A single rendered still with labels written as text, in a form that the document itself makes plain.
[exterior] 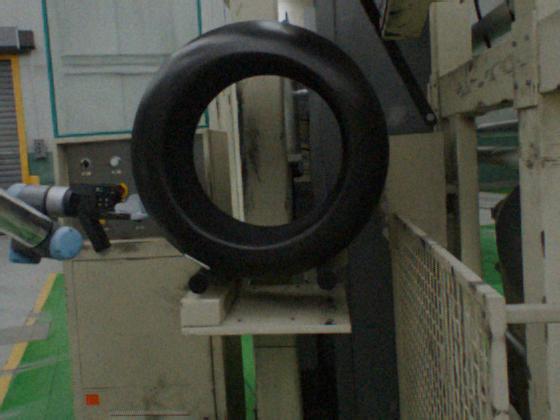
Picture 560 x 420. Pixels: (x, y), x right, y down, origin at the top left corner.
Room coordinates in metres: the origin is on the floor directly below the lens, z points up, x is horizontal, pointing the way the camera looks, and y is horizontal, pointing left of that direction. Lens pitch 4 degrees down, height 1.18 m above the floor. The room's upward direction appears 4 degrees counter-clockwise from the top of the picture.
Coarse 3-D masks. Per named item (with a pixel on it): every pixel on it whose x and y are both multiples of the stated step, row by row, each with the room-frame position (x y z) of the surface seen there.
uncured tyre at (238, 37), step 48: (192, 48) 1.18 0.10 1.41; (240, 48) 1.15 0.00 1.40; (288, 48) 1.14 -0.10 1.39; (336, 48) 1.16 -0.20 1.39; (144, 96) 1.21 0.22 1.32; (192, 96) 1.44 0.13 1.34; (336, 96) 1.12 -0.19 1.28; (144, 144) 1.18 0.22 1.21; (192, 144) 1.46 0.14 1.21; (384, 144) 1.14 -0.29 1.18; (144, 192) 1.19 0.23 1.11; (192, 192) 1.45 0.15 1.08; (336, 192) 1.40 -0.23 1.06; (192, 240) 1.17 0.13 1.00; (240, 240) 1.43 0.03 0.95; (288, 240) 1.14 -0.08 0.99; (336, 240) 1.14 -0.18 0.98
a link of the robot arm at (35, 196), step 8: (16, 184) 1.34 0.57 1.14; (24, 184) 1.34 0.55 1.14; (32, 184) 1.35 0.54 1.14; (8, 192) 1.32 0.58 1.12; (16, 192) 1.32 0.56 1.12; (24, 192) 1.31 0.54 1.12; (32, 192) 1.31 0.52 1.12; (40, 192) 1.31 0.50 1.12; (48, 192) 1.31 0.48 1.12; (24, 200) 1.31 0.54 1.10; (32, 200) 1.30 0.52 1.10; (40, 200) 1.30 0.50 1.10; (40, 208) 1.30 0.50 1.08
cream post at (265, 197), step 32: (256, 0) 1.52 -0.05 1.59; (256, 96) 1.52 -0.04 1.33; (256, 128) 1.52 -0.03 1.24; (256, 160) 1.52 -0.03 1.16; (256, 192) 1.52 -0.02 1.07; (288, 192) 1.57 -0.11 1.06; (256, 224) 1.53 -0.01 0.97; (256, 352) 1.53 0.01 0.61; (288, 352) 1.52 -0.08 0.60; (256, 384) 1.53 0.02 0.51; (288, 384) 1.52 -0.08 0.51; (288, 416) 1.52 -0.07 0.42
